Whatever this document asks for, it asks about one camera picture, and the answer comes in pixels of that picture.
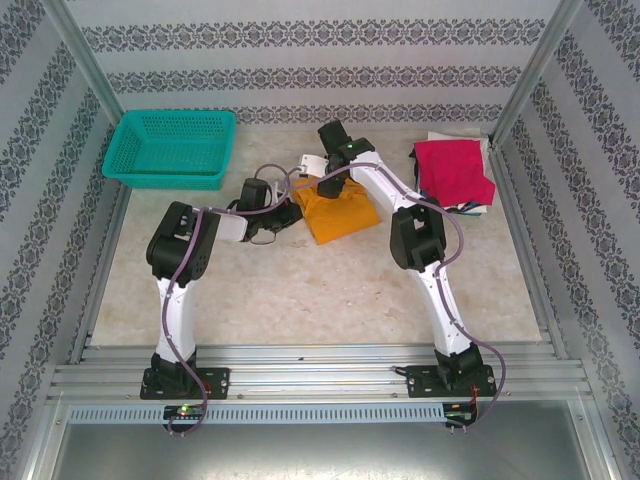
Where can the yellow printed t-shirt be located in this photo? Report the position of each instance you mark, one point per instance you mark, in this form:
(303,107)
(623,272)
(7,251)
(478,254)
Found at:
(340,220)

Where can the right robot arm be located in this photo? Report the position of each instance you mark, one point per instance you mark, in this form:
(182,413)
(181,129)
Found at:
(440,310)

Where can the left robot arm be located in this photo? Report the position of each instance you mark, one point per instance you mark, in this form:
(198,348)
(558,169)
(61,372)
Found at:
(175,320)

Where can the pink folded t-shirt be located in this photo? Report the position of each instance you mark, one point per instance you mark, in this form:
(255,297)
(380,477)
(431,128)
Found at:
(452,170)

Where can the teal plastic basket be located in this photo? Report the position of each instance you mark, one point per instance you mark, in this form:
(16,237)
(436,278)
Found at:
(165,175)

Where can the white t-shirt with blue print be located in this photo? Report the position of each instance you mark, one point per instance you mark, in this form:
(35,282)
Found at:
(470,210)

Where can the small circuit board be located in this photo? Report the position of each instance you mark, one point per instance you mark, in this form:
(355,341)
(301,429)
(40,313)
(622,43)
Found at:
(460,412)
(185,412)

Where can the grey metal sheet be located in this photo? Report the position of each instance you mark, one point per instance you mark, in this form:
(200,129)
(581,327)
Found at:
(320,455)

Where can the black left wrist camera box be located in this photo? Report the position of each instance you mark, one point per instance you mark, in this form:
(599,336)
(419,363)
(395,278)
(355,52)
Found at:
(256,192)

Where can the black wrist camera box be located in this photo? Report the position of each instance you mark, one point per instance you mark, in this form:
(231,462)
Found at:
(332,135)
(256,192)

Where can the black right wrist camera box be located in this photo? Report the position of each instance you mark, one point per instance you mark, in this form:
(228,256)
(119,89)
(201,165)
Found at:
(332,135)

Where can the aluminium rail frame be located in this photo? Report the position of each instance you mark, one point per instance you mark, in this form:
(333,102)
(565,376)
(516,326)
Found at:
(320,372)

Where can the aluminium side rail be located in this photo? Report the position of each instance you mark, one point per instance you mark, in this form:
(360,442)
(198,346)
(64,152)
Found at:
(116,205)
(510,200)

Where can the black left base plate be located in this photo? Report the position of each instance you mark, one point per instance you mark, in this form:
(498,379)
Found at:
(217,382)

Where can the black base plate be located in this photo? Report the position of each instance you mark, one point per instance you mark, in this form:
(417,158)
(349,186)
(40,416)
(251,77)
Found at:
(420,382)
(217,382)

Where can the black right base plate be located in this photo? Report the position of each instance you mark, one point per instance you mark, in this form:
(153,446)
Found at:
(420,382)

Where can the aluminium corner post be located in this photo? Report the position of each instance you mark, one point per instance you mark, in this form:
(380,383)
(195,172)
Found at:
(535,70)
(85,65)

